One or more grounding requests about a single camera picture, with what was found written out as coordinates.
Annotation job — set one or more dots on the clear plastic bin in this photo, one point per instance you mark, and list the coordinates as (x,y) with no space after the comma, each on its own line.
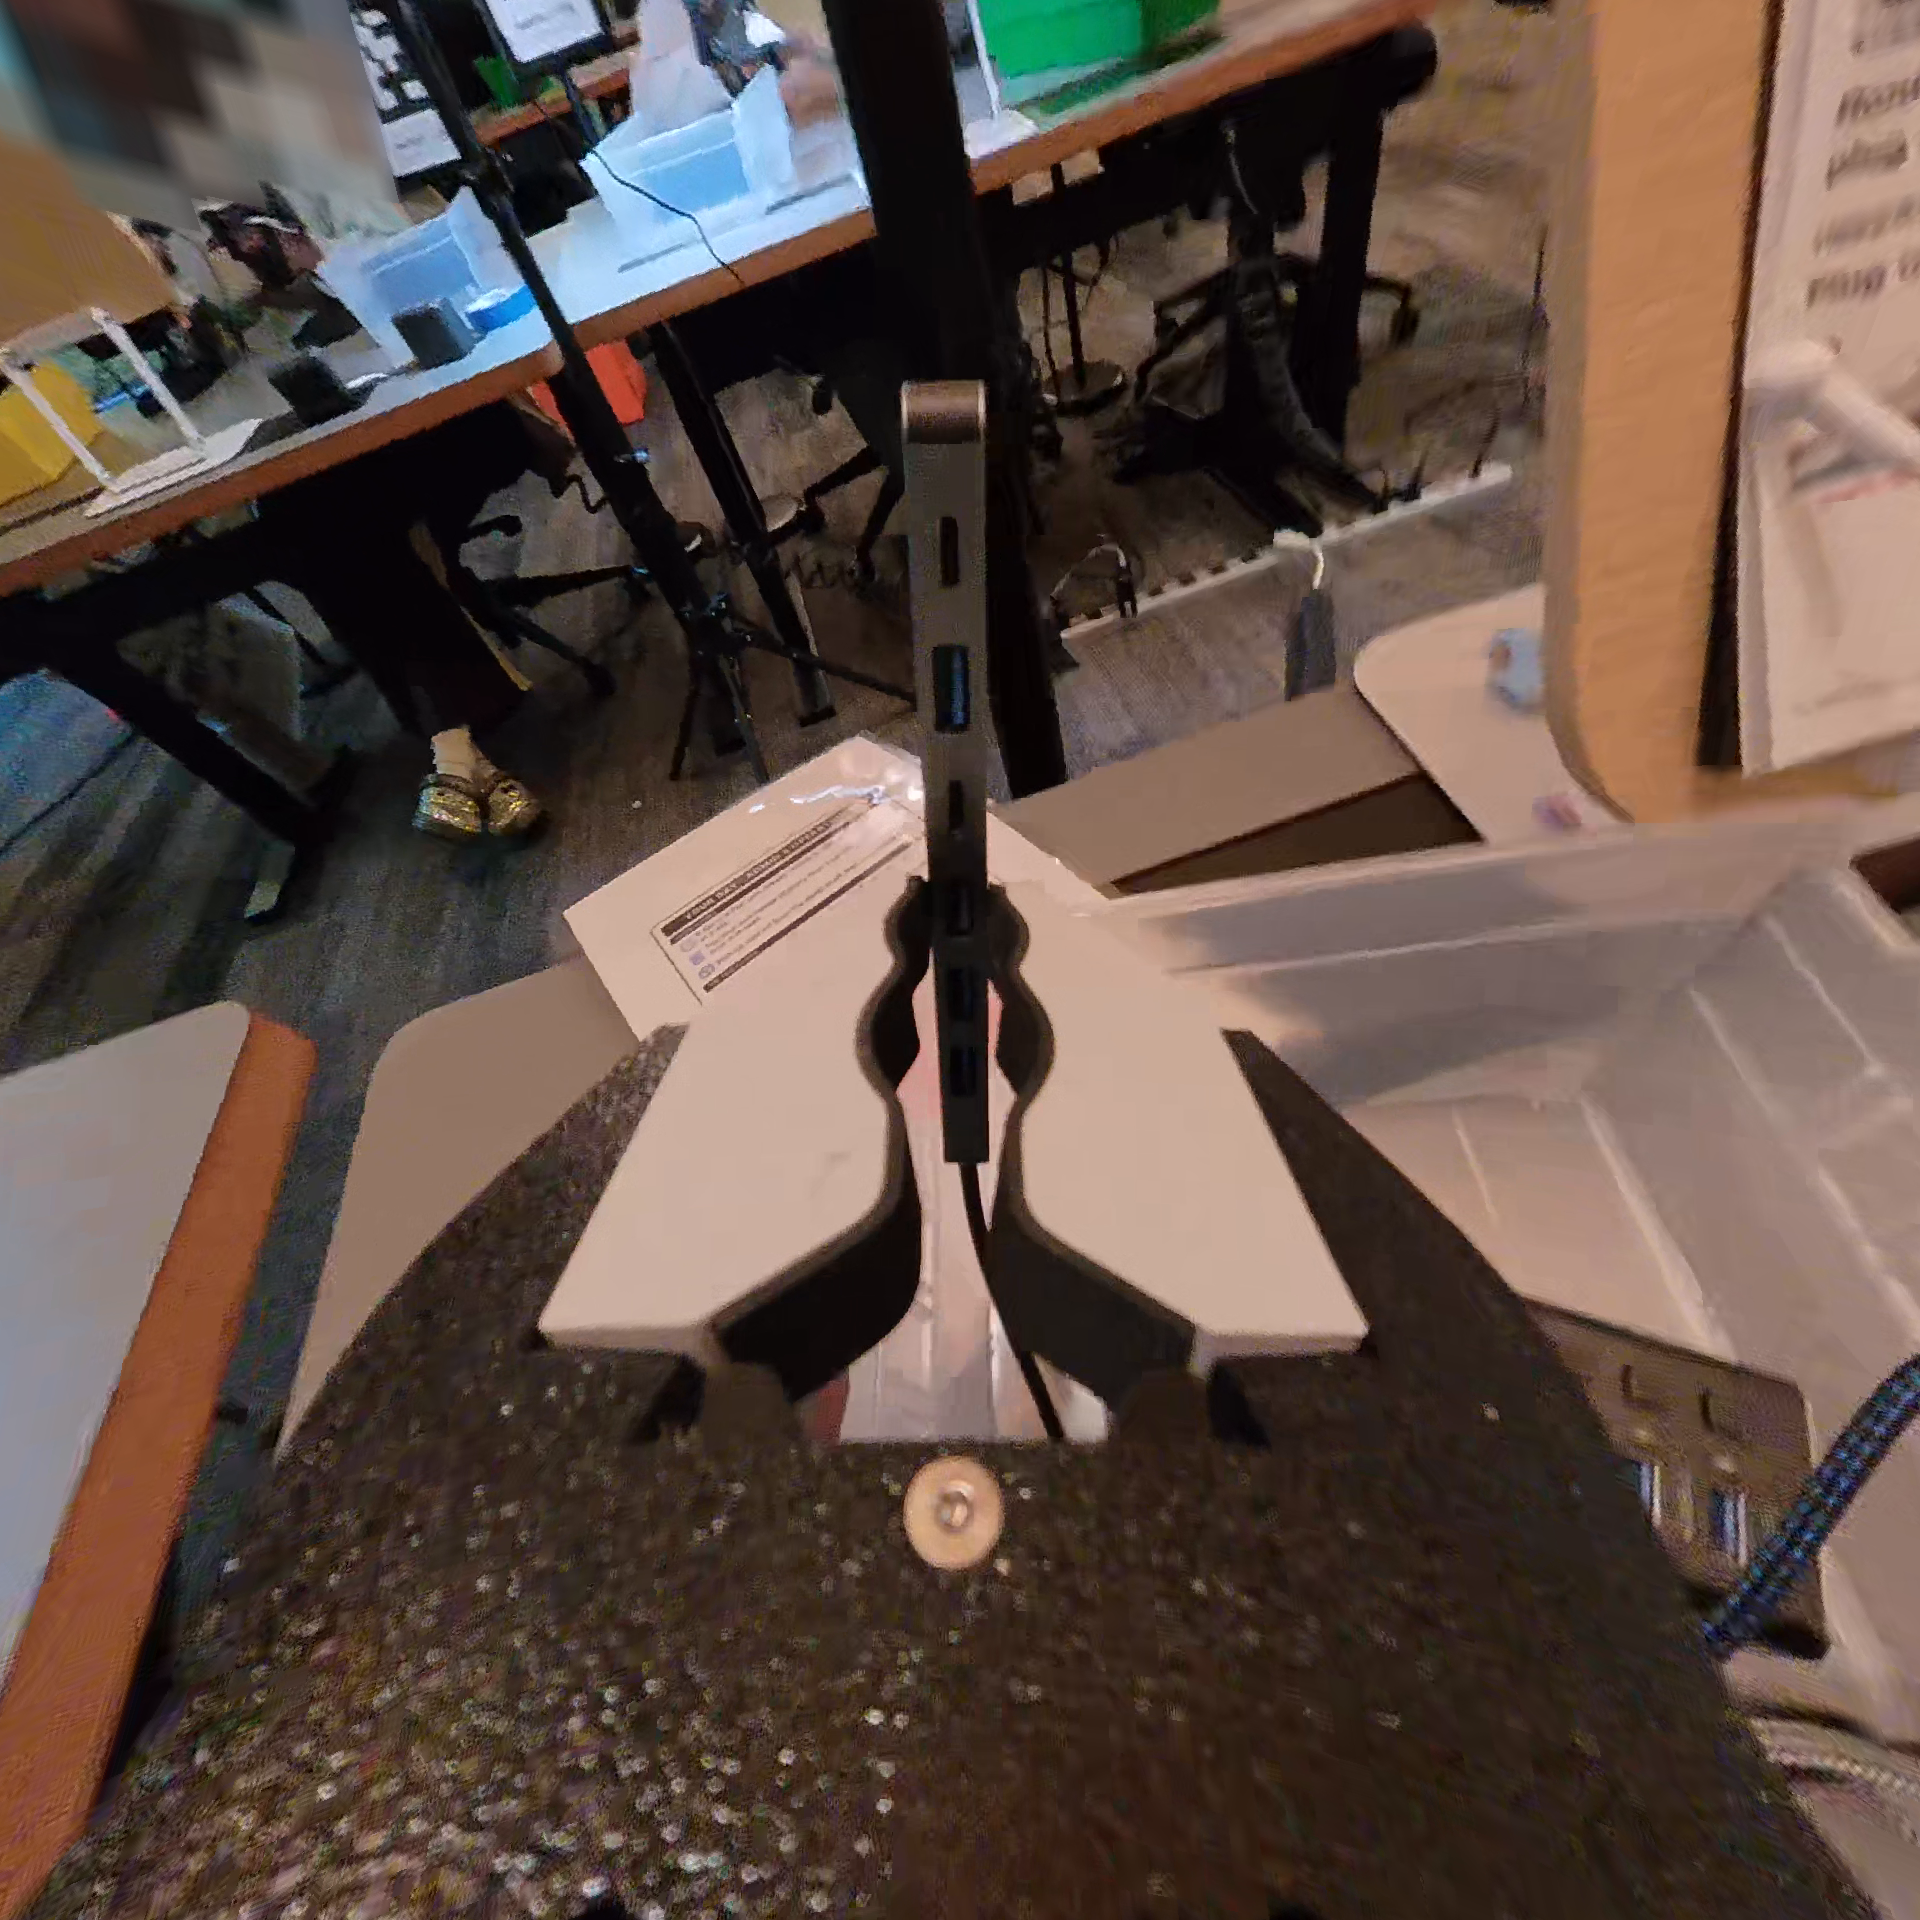
(1500,931)

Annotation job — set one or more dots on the printed paper sheet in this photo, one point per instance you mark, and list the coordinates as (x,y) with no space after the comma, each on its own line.
(753,901)

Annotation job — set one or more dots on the black mesh office chair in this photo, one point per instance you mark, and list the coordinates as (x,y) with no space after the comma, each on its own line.
(1291,300)

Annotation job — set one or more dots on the black usb hub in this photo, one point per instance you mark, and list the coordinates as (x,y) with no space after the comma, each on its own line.
(1680,1413)

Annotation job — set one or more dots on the illustrated instruction board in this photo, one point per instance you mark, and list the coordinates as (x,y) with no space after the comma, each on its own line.
(1651,359)

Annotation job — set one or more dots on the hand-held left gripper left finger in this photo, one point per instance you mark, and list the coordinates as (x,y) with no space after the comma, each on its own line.
(720,1186)

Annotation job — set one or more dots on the black tripod stand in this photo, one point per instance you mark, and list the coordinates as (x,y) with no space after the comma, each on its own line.
(644,510)

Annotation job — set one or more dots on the green plastic tray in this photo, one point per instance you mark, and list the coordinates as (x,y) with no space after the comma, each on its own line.
(1083,32)

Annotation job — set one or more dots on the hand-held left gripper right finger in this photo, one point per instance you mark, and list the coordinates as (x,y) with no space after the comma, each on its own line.
(1187,1186)

